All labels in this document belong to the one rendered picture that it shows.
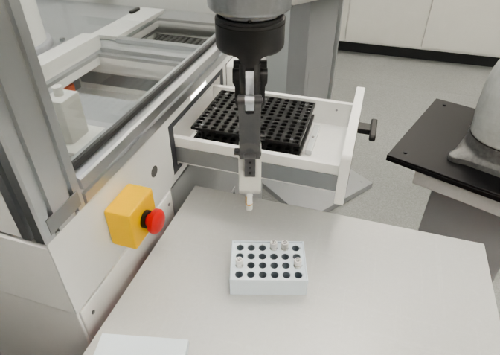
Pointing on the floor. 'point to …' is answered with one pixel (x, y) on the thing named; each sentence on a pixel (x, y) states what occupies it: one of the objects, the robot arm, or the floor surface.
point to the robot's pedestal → (462, 216)
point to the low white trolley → (345, 269)
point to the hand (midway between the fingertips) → (250, 167)
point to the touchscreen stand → (354, 185)
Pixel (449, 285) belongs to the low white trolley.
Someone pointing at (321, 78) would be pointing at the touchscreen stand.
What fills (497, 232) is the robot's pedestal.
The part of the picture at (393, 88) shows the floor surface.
